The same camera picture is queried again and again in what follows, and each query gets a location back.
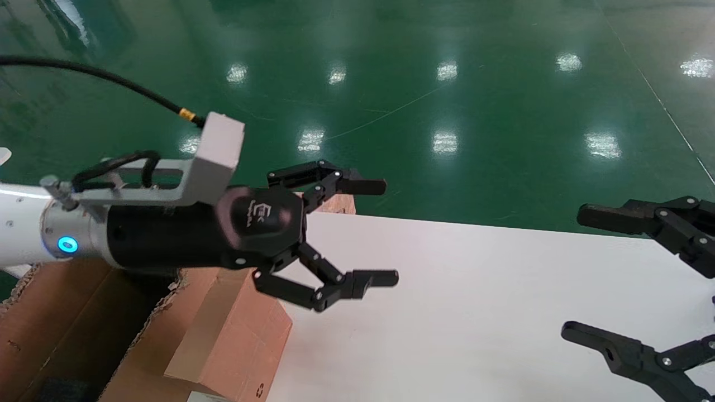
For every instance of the large cardboard box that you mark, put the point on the large cardboard box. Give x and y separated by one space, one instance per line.
56 324

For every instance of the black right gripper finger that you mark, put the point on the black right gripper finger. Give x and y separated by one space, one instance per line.
609 218
620 352

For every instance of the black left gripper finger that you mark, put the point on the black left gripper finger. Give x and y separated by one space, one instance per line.
374 278
363 187

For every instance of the white bar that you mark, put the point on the white bar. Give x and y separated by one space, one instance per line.
17 271

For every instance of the small white object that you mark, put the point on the small white object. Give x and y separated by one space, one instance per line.
4 156

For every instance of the wooden pallet board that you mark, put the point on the wooden pallet board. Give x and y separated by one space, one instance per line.
338 205

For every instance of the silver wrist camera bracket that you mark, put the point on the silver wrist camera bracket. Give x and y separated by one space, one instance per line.
218 156

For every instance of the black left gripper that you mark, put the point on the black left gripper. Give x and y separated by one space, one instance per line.
167 237

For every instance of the small cardboard box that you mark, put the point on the small cardboard box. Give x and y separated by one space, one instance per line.
234 335

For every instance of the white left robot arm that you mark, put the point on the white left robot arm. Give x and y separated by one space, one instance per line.
22 223

